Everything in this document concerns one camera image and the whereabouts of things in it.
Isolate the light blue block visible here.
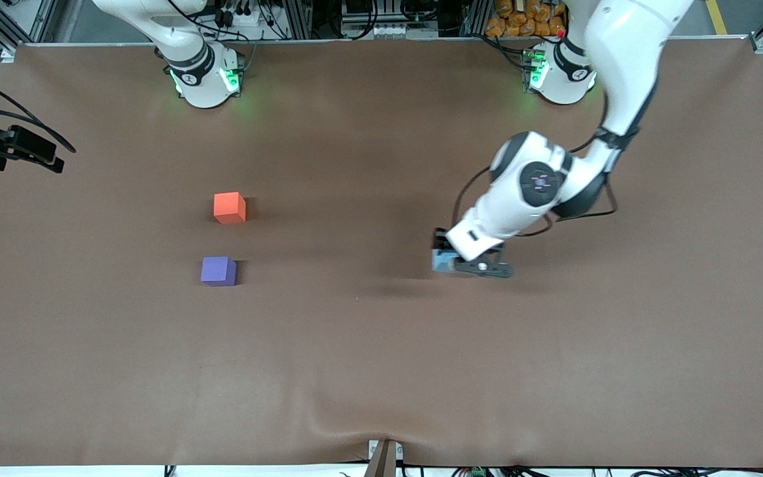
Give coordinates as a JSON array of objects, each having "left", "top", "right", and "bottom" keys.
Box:
[{"left": 431, "top": 248, "right": 464, "bottom": 274}]

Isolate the orange block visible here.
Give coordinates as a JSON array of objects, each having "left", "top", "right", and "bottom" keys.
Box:
[{"left": 213, "top": 191, "right": 247, "bottom": 225}]

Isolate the purple block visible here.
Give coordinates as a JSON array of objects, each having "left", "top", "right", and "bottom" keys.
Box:
[{"left": 200, "top": 256, "right": 238, "bottom": 288}]

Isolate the brown table mat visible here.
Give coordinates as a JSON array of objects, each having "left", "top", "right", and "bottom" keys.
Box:
[{"left": 0, "top": 36, "right": 763, "bottom": 468}]

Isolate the pile of orange objects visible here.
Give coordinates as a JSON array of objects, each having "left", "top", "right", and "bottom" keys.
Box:
[{"left": 485, "top": 0, "right": 569, "bottom": 38}]

